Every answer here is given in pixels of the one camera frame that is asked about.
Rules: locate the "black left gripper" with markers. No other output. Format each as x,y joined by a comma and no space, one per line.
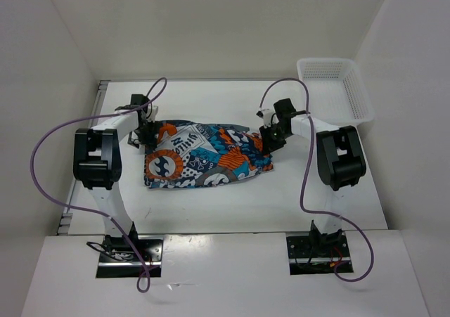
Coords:
151,139

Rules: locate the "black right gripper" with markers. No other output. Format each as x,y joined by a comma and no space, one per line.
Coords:
268,145

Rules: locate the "colourful patterned shorts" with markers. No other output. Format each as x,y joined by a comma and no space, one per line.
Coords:
197,155

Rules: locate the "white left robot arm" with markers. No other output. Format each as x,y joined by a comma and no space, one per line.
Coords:
97,163

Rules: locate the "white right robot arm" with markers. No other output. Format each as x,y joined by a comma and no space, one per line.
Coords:
335,151

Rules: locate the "white plastic basket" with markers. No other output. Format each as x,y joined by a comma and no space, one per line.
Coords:
337,93

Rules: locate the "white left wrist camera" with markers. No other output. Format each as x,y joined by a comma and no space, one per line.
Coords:
151,113

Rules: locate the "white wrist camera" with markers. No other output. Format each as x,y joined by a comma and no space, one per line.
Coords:
151,113
268,117

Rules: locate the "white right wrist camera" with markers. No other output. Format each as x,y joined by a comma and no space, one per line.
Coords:
268,117

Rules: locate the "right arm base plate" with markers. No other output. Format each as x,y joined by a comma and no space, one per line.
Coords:
304,258

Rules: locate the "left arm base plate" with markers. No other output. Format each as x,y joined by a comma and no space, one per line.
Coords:
121,261

